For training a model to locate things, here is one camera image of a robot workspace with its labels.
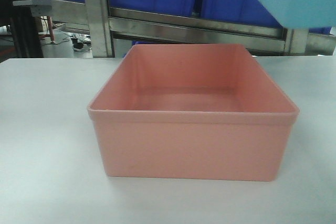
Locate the dark blue bin far right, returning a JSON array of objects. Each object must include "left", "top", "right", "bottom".
[{"left": 309, "top": 27, "right": 332, "bottom": 35}]

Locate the dark blue bin lower shelf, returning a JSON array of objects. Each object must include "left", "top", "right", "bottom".
[{"left": 131, "top": 41, "right": 142, "bottom": 46}]

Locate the pink plastic box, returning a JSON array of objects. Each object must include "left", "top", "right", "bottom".
[{"left": 88, "top": 44, "right": 299, "bottom": 182}]

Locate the grey background table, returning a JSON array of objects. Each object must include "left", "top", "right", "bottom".
[{"left": 13, "top": 0, "right": 52, "bottom": 6}]

